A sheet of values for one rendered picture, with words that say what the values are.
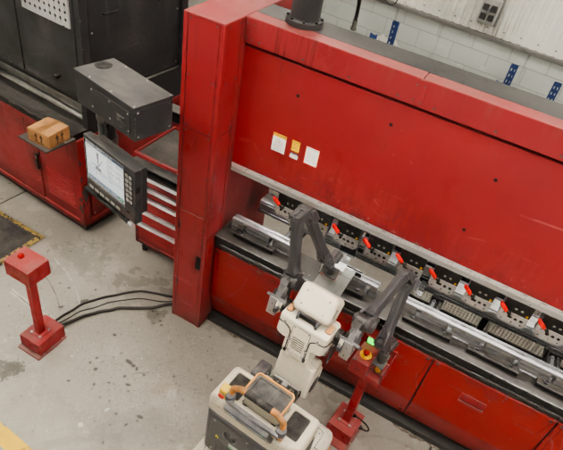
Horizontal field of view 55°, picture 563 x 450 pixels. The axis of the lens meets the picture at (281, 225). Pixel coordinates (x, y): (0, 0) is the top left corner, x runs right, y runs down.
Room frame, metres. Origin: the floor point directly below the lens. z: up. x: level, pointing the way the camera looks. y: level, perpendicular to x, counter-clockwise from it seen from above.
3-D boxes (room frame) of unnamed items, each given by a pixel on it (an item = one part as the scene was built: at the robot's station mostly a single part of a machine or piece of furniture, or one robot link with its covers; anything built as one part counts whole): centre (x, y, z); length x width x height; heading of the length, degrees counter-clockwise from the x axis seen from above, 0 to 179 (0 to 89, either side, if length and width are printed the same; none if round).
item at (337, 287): (2.36, -0.37, 1.00); 0.26 x 0.18 x 0.01; 159
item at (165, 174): (2.72, 0.88, 1.18); 0.40 x 0.24 x 0.07; 69
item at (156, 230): (3.37, 0.84, 0.50); 0.50 x 0.50 x 1.00; 69
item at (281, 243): (2.70, 0.08, 0.92); 0.50 x 0.06 x 0.10; 69
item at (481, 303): (2.22, -1.15, 1.26); 0.15 x 0.09 x 0.17; 69
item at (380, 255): (2.44, -0.59, 1.26); 0.15 x 0.09 x 0.17; 69
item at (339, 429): (1.98, -0.66, 0.06); 0.25 x 0.20 x 0.12; 153
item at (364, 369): (2.01, -0.68, 0.75); 0.20 x 0.16 x 0.18; 63
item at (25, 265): (2.20, 1.46, 0.41); 0.25 x 0.20 x 0.83; 159
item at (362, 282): (2.48, -0.48, 0.92); 0.39 x 0.06 x 0.10; 69
